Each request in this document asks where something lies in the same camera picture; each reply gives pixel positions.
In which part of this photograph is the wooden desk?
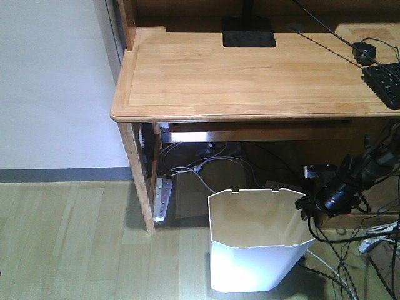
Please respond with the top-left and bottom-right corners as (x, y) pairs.
(111, 1), (399, 233)

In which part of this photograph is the white plastic trash bin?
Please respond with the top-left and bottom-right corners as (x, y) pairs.
(208, 188), (315, 293)

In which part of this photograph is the black monitor stand base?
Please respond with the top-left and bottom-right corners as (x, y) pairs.
(222, 1), (276, 48)

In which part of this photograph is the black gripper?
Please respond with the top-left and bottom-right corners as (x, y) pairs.
(295, 174), (361, 221)

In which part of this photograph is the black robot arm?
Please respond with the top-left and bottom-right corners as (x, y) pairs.
(295, 121), (399, 220)

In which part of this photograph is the grey cable under desk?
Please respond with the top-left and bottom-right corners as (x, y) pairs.
(159, 142), (260, 194)

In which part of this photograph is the black computer mouse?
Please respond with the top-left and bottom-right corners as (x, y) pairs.
(352, 42), (377, 66)

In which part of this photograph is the black keyboard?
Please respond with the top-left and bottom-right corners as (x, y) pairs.
(362, 62), (399, 110)

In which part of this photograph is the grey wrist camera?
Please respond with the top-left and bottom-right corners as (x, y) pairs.
(304, 164), (337, 178)

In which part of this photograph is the white power strip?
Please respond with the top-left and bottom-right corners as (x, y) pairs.
(153, 177), (173, 222)

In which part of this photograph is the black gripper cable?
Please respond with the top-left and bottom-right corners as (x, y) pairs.
(307, 215), (400, 244)

